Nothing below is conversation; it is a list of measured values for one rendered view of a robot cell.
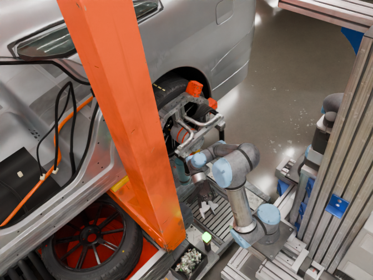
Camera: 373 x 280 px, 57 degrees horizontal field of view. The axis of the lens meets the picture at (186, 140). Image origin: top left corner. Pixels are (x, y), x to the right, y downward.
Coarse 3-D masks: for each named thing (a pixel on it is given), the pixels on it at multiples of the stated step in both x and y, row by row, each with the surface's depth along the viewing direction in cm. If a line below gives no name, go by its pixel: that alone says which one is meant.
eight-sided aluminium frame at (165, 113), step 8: (184, 96) 221; (192, 96) 222; (200, 96) 240; (168, 104) 218; (176, 104) 217; (184, 104) 221; (208, 104) 242; (160, 112) 214; (168, 112) 213; (160, 120) 214; (200, 120) 256; (208, 120) 253; (200, 128) 259
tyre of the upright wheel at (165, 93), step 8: (168, 72) 238; (160, 80) 225; (168, 80) 226; (176, 80) 227; (184, 80) 232; (160, 88) 219; (168, 88) 219; (176, 88) 221; (184, 88) 227; (160, 96) 215; (168, 96) 219; (176, 96) 225; (160, 104) 217
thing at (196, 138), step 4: (216, 120) 224; (220, 120) 226; (212, 124) 222; (204, 128) 220; (208, 128) 220; (200, 132) 218; (204, 132) 219; (196, 136) 217; (200, 136) 218; (192, 140) 215; (196, 140) 217; (188, 144) 213; (192, 144) 216; (184, 148) 211; (188, 148) 214; (176, 152) 210; (180, 152) 210
